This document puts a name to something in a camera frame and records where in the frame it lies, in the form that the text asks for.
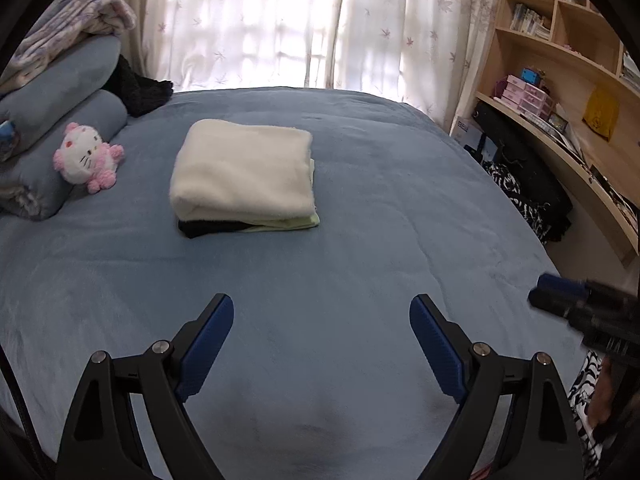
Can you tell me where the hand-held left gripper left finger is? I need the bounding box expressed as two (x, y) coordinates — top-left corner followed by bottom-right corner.
(55, 293), (236, 480)

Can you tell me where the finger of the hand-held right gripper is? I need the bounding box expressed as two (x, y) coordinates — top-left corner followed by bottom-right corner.
(537, 274), (591, 297)
(528, 288), (587, 319)

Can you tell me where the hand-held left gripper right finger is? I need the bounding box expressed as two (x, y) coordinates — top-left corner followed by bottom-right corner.
(409, 294), (586, 480)

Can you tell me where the cream knitted cardigan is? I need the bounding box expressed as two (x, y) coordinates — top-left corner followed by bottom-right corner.
(169, 119), (317, 223)

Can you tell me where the person's right hand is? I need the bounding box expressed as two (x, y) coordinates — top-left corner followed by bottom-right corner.
(586, 355), (621, 428)

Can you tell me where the person's black white patterned clothing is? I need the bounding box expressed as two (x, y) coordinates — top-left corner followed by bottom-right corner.
(567, 350), (608, 480)

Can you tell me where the black white patterned cloth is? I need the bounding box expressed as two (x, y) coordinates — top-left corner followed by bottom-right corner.
(482, 160), (551, 243)

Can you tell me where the black folded garment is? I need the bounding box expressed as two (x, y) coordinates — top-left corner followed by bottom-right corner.
(178, 217), (258, 239)

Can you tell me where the black bag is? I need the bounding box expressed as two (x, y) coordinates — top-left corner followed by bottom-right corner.
(472, 101), (573, 241)

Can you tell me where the light green garment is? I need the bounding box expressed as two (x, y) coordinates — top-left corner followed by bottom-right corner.
(240, 160), (321, 233)

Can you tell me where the white cardboard box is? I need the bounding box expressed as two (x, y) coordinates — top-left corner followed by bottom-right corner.
(450, 117), (486, 153)

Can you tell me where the yellow cloth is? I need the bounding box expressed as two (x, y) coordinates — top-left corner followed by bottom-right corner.
(582, 85), (621, 141)

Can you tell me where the blue fleece bed blanket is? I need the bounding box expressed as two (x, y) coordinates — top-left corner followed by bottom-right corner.
(0, 87), (591, 480)

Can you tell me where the pink drawer organizer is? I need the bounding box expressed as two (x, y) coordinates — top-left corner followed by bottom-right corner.
(492, 75), (556, 121)

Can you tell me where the wooden curved bookshelf desk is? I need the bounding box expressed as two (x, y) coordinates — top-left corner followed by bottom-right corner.
(447, 0), (640, 268)

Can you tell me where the pink white cat plush toy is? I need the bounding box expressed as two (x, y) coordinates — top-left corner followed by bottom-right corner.
(53, 121), (125, 195)

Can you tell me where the blue pillow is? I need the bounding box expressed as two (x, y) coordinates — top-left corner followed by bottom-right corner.
(0, 89), (130, 221)
(0, 35), (123, 161)

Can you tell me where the black fluffy garment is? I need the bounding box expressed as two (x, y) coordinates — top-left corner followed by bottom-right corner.
(102, 54), (174, 118)

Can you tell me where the white floral curtain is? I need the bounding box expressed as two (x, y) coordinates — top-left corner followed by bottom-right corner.
(75, 0), (351, 93)
(332, 0), (506, 133)

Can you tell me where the floral patterned blanket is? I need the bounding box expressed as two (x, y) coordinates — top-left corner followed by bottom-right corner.
(0, 0), (137, 96)

